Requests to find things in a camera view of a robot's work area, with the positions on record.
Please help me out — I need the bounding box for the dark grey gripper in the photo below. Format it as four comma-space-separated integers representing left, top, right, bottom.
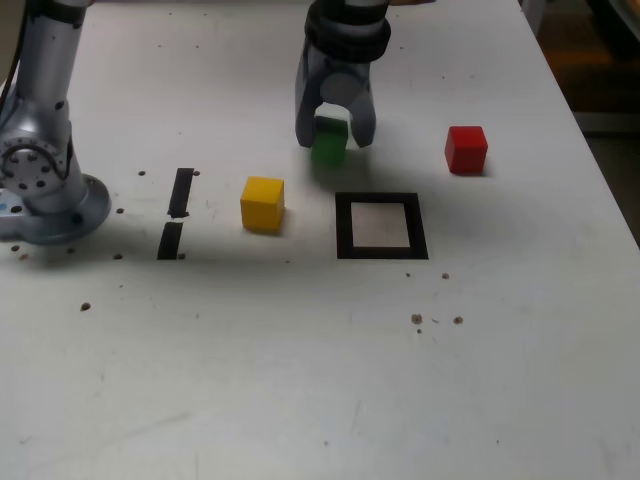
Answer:
293, 45, 378, 150

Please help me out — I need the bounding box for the green cube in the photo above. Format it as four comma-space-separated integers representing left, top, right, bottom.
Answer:
309, 114, 349, 169

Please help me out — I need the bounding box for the yellow cube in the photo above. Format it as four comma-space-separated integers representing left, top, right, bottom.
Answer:
239, 176, 286, 235

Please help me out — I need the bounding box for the red cube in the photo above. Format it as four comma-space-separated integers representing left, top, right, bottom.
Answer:
443, 124, 490, 176

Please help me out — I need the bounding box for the black tape square outline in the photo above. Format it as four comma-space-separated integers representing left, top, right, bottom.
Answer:
334, 191, 430, 261

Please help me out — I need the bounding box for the black tape strip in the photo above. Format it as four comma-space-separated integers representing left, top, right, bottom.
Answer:
156, 167, 195, 262

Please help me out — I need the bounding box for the grey metal beam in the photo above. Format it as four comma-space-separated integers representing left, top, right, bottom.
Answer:
573, 111, 640, 135

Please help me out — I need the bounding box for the grey metal post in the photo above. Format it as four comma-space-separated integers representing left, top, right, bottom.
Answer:
518, 0, 550, 39

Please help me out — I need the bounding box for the thin black cable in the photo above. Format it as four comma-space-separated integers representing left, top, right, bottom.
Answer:
0, 0, 28, 104

